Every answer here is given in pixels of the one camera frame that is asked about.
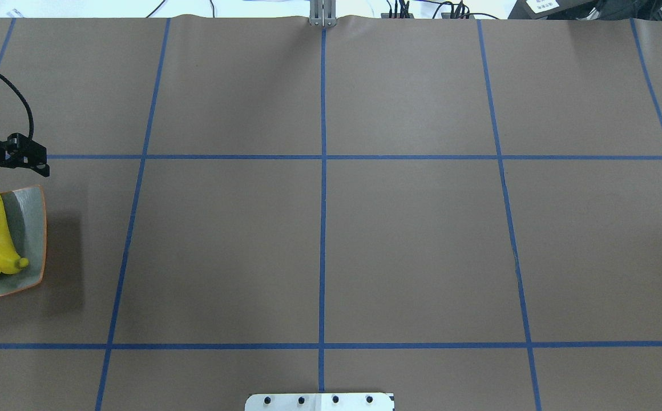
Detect aluminium frame post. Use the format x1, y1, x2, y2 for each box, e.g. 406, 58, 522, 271
309, 0, 338, 28

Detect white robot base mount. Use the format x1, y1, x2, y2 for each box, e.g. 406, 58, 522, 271
244, 392, 395, 410

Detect black box with label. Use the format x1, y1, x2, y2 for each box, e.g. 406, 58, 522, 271
507, 1, 606, 20

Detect black cables at table edge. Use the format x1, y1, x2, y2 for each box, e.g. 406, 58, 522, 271
381, 0, 500, 21

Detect grey square plate orange rim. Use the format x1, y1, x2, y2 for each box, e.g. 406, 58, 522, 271
0, 185, 47, 297

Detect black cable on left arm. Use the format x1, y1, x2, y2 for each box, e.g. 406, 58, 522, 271
0, 67, 35, 143

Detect brown table mat blue grid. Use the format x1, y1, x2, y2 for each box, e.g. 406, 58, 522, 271
0, 15, 662, 410

